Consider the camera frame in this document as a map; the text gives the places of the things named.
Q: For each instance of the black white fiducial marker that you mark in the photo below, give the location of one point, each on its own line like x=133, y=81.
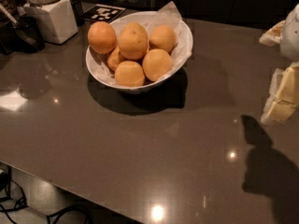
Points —
x=100, y=12

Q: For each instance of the white square jar base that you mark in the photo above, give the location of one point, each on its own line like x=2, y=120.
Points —
x=56, y=22

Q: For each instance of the orange at back right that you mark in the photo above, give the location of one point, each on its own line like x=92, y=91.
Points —
x=162, y=37

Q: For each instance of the dark round pot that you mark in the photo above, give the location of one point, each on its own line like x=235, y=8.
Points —
x=26, y=38

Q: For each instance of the large orange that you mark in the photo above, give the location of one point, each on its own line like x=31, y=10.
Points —
x=133, y=41

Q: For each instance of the orange at far left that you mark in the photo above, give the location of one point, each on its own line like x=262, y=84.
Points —
x=102, y=37

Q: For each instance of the white ceramic bowl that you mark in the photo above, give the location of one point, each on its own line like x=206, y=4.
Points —
x=99, y=69

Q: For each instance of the dark mug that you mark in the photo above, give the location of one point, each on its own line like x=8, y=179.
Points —
x=77, y=10

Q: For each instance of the orange at front right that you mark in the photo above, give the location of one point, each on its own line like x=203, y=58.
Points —
x=156, y=63

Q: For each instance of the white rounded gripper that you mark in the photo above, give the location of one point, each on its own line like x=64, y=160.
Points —
x=290, y=37

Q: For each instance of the small orange left middle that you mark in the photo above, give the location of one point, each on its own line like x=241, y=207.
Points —
x=114, y=59

